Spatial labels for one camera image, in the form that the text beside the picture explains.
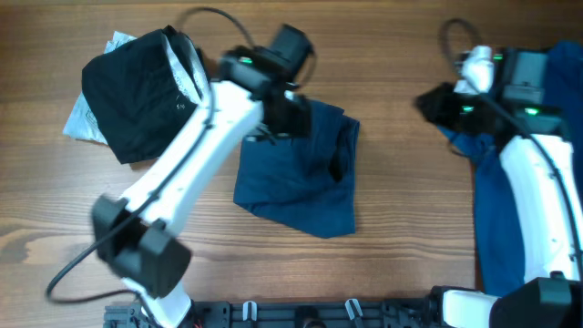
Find dark green folded shorts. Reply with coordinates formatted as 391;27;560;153
81;26;208;164

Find navy blue shorts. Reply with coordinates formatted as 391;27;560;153
233;100;360;239

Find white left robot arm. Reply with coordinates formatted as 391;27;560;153
91;25;313;327

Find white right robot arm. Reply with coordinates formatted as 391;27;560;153
415;43;582;327

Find blue polo shirt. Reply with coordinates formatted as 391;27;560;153
439;41;582;296

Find white printed folded garment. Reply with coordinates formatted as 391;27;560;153
63;31;136;145

